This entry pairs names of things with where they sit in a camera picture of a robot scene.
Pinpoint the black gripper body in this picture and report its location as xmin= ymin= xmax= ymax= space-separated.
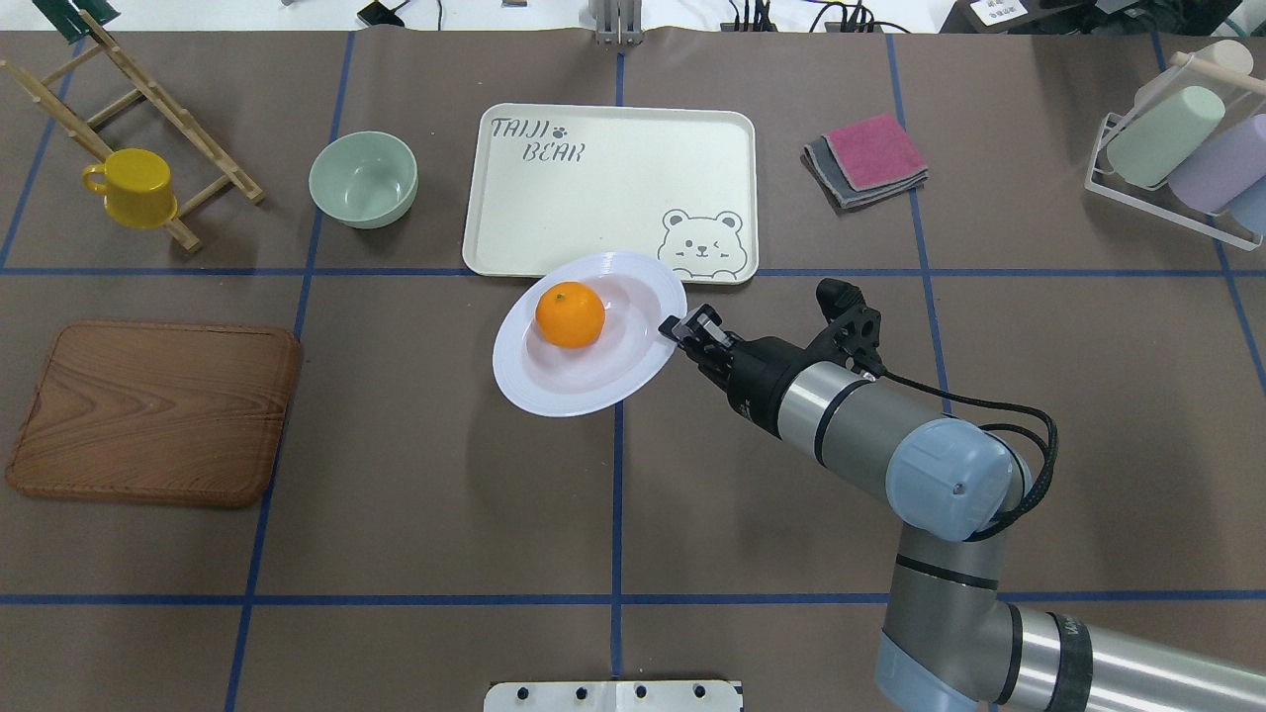
xmin=698 ymin=337 xmax=808 ymax=436

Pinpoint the white round plate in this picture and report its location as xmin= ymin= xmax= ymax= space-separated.
xmin=492 ymin=251 xmax=686 ymax=416

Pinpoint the orange fruit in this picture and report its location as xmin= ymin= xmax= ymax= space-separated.
xmin=534 ymin=281 xmax=606 ymax=350

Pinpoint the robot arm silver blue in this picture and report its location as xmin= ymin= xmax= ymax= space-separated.
xmin=660 ymin=304 xmax=1263 ymax=711

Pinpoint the cream bear tray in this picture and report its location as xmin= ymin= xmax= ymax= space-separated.
xmin=462 ymin=103 xmax=760 ymax=285

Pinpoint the brown wooden tray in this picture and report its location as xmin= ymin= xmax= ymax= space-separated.
xmin=5 ymin=319 xmax=303 ymax=508

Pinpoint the grey cloth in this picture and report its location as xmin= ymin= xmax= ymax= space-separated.
xmin=803 ymin=136 xmax=928 ymax=212

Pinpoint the pink cloth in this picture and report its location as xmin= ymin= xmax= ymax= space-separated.
xmin=823 ymin=113 xmax=928 ymax=191

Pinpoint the green ceramic bowl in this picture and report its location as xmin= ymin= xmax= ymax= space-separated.
xmin=308 ymin=130 xmax=419 ymax=229

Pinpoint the light green cup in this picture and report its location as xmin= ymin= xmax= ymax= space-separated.
xmin=1105 ymin=86 xmax=1225 ymax=189

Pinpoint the beige cup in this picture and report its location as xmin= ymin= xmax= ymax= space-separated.
xmin=1133 ymin=41 xmax=1255 ymax=106

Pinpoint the purple cup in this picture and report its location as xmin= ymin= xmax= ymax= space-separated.
xmin=1167 ymin=113 xmax=1265 ymax=215

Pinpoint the blue cup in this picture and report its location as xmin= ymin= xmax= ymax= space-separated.
xmin=1227 ymin=177 xmax=1266 ymax=234

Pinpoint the yellow mug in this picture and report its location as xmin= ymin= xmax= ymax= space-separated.
xmin=81 ymin=147 xmax=179 ymax=229

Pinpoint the wooden dish rack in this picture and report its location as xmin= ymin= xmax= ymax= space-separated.
xmin=0 ymin=8 xmax=266 ymax=253

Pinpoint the dark green mug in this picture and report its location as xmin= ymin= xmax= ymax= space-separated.
xmin=32 ymin=0 xmax=122 ymax=46

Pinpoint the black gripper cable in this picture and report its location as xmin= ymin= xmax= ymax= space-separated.
xmin=875 ymin=367 xmax=1061 ymax=544

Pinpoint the aluminium frame post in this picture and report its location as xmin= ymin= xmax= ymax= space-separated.
xmin=587 ymin=0 xmax=644 ymax=46

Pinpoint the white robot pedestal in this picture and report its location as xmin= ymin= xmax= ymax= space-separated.
xmin=484 ymin=679 xmax=744 ymax=711

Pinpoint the white wire cup rack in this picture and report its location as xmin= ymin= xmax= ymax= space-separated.
xmin=1084 ymin=41 xmax=1265 ymax=251

